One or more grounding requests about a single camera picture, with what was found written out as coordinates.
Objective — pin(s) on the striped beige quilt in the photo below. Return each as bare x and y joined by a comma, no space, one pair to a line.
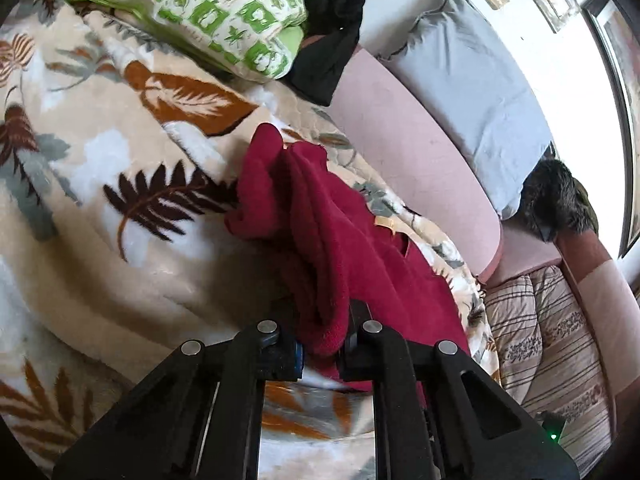
549,360

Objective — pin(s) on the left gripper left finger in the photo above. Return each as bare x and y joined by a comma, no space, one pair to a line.
197,415

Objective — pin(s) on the pink mattress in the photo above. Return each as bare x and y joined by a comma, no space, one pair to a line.
396,136

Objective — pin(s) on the beige leaf-pattern blanket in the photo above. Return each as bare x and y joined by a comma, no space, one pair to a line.
119,161

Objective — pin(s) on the grey pillow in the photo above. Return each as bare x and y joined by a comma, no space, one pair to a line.
454,63

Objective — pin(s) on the red knit garment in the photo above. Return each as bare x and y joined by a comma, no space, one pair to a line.
323,242

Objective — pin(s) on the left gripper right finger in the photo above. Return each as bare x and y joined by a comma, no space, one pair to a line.
438,415

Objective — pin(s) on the black garment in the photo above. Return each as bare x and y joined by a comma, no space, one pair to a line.
331,36

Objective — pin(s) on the dark furry cushion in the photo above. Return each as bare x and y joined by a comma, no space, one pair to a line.
552,201

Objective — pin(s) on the green patterned white cloth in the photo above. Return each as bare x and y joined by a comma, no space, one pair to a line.
256,40

